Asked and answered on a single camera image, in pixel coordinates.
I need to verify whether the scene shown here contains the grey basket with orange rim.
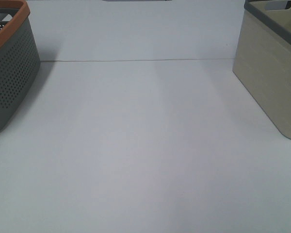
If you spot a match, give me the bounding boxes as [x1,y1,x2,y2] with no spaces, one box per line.
[0,0,41,131]

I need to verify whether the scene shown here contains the beige plastic storage bin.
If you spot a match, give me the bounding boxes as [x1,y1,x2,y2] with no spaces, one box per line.
[232,0,291,139]

